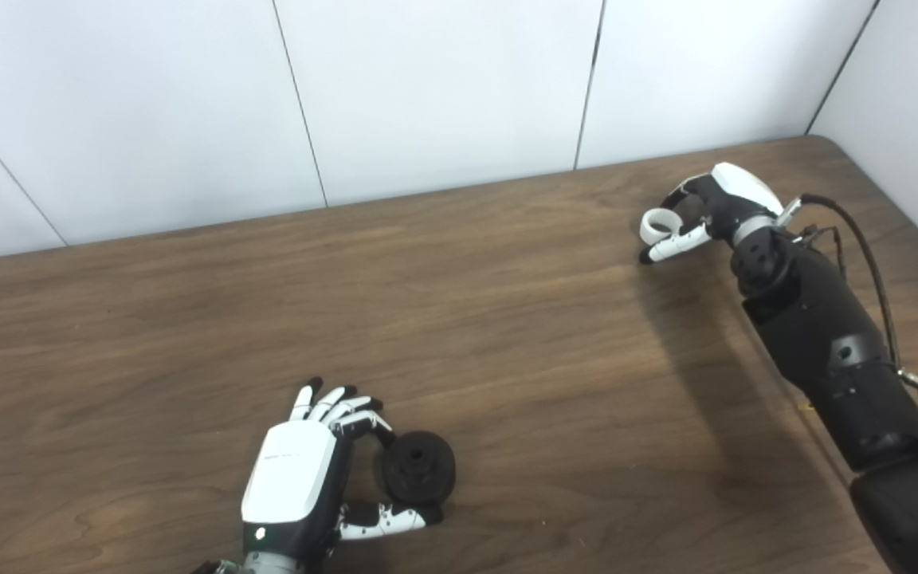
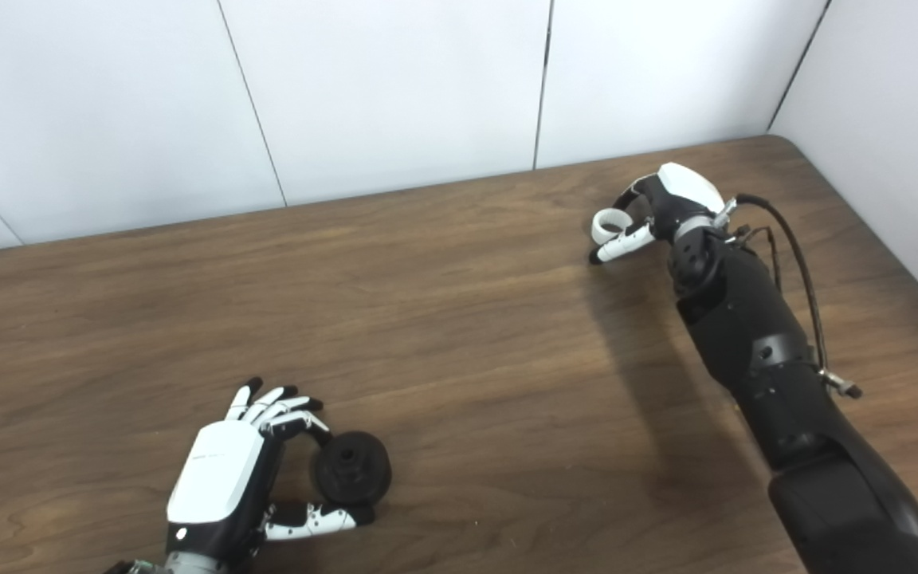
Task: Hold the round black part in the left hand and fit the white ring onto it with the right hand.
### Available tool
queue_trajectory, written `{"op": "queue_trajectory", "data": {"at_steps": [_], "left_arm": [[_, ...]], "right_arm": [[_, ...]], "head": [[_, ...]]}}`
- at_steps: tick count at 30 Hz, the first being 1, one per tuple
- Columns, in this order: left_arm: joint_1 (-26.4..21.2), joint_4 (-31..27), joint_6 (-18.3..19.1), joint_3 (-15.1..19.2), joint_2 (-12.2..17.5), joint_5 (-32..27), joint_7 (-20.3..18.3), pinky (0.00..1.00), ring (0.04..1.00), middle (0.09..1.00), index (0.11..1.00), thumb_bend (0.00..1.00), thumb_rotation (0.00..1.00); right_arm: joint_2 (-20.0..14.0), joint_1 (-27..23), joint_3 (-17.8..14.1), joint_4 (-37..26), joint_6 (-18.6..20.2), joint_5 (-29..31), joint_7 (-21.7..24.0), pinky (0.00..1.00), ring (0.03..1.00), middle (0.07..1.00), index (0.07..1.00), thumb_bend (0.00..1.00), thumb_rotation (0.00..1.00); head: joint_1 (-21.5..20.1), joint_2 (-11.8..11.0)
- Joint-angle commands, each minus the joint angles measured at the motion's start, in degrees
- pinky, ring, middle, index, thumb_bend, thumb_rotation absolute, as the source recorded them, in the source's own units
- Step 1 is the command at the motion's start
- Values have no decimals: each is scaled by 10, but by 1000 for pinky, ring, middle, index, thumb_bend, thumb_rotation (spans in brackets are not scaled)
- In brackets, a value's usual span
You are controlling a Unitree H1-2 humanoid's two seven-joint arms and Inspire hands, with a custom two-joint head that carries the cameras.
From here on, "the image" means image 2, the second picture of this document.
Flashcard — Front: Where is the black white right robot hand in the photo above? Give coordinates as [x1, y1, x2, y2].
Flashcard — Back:
[588, 162, 727, 266]

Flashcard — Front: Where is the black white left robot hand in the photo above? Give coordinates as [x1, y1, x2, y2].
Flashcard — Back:
[166, 377, 376, 559]

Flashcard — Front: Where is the white ring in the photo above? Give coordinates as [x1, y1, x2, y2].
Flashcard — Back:
[591, 207, 634, 246]

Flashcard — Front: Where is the round black part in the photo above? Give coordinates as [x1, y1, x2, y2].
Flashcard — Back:
[312, 431, 393, 506]

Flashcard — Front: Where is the thin black right arm wire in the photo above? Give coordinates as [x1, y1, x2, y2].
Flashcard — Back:
[732, 226, 784, 297]

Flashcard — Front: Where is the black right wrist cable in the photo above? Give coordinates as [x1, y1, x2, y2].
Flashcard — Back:
[714, 193, 864, 399]

